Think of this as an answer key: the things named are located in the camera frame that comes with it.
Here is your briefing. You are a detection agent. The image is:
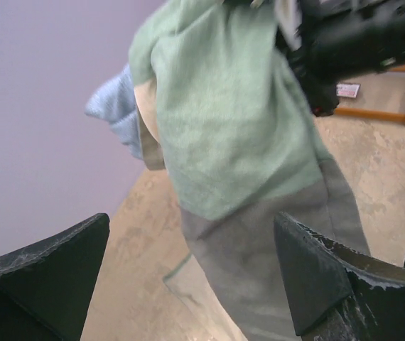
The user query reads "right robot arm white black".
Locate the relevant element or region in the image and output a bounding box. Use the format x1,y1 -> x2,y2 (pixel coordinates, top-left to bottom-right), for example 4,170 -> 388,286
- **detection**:
275,1 -> 405,117

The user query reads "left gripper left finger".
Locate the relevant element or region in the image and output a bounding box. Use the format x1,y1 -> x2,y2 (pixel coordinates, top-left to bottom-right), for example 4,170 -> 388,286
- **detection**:
0,213 -> 109,341

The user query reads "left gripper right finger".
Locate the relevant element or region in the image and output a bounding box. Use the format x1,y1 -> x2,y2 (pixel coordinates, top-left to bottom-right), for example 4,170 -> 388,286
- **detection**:
274,214 -> 405,340

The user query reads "orange wooden tiered rack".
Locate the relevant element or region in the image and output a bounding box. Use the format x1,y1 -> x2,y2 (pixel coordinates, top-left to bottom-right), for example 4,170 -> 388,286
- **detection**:
335,66 -> 405,126

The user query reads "white red small box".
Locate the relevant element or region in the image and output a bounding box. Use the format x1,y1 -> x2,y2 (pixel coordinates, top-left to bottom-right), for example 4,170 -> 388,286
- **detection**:
336,82 -> 360,99

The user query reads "patchwork green beige pillowcase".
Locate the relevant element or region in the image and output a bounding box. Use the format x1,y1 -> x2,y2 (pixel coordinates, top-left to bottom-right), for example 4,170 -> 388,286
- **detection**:
83,0 -> 372,341

